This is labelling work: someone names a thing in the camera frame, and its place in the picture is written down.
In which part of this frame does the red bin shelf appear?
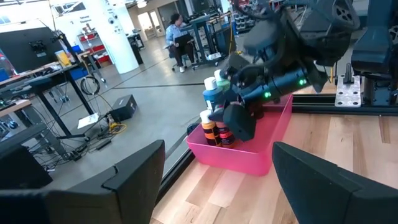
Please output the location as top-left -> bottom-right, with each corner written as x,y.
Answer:
77,30 -> 113,68

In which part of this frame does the black computer tower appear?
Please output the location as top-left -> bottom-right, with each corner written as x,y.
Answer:
0,144 -> 53,189

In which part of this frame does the brown striped paint bottle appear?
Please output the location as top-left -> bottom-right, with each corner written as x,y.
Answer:
215,119 -> 236,149

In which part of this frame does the small yellow box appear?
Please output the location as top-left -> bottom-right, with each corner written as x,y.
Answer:
55,49 -> 72,67

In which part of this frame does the orange black-striped paint bottle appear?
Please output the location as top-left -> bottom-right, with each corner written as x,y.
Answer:
199,109 -> 222,147

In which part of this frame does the floor cable bundle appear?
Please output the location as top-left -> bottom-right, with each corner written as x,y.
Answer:
30,114 -> 128,172

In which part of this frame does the black rounded mount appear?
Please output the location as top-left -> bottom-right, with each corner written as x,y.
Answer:
186,123 -> 200,136

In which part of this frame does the background wooden work table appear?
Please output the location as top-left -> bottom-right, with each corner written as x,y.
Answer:
0,98 -> 68,162

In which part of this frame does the pink plastic bin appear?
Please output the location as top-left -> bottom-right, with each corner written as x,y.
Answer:
185,94 -> 294,177

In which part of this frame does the black box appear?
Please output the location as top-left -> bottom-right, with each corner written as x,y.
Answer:
109,94 -> 139,123

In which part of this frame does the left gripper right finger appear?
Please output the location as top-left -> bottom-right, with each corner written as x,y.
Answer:
272,141 -> 361,224

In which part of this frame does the person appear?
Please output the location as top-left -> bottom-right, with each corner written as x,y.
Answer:
164,12 -> 197,73

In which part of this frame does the large green paint bottle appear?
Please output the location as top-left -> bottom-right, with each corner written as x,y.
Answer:
213,69 -> 231,93

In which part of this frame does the black monitor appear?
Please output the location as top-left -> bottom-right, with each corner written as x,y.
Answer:
0,26 -> 65,74

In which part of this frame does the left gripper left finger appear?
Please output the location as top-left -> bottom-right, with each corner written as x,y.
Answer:
62,139 -> 165,224

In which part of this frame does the grey metal workbench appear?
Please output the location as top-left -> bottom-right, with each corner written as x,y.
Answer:
183,12 -> 237,68

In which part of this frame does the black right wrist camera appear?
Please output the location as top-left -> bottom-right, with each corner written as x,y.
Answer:
244,17 -> 282,62

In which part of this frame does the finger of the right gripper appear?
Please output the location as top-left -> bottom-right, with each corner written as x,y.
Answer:
207,107 -> 225,123

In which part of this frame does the large teal paint bottle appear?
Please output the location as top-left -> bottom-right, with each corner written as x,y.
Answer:
202,77 -> 225,111

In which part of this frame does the white paper sheet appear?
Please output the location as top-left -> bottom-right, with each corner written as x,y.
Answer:
76,112 -> 100,129

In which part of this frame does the grey corner bracket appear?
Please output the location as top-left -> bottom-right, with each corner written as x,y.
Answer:
335,74 -> 362,108

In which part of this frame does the black desk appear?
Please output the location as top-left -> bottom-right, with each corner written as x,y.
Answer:
0,62 -> 94,141

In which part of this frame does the blue storage crate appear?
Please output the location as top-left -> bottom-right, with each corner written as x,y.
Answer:
68,67 -> 90,81

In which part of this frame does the coiled black cable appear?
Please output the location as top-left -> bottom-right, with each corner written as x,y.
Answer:
80,76 -> 101,96

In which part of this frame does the white round pillar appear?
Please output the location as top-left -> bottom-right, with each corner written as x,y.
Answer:
83,0 -> 140,75

